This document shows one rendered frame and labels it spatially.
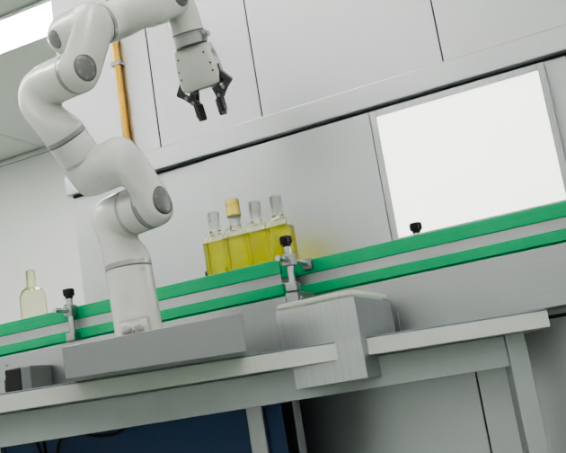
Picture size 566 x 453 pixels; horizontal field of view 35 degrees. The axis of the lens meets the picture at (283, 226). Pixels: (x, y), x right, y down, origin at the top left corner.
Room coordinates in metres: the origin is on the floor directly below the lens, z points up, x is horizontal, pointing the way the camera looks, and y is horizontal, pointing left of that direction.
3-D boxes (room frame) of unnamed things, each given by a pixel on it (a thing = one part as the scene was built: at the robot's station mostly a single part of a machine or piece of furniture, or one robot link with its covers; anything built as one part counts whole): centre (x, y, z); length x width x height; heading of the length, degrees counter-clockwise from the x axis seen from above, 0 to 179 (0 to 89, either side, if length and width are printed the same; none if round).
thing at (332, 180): (2.15, -0.24, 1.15); 0.90 x 0.03 x 0.34; 67
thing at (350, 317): (1.86, -0.09, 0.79); 0.27 x 0.17 x 0.08; 157
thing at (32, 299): (2.54, 0.74, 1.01); 0.06 x 0.06 x 0.26; 62
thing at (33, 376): (2.19, 0.67, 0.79); 0.08 x 0.08 x 0.08; 67
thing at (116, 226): (1.78, 0.32, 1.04); 0.13 x 0.10 x 0.16; 58
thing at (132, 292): (1.77, 0.32, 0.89); 0.16 x 0.13 x 0.15; 1
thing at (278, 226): (2.11, 0.01, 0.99); 0.06 x 0.06 x 0.21; 67
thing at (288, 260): (1.97, -0.01, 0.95); 0.17 x 0.03 x 0.12; 157
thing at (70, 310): (2.16, 0.56, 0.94); 0.07 x 0.04 x 0.13; 157
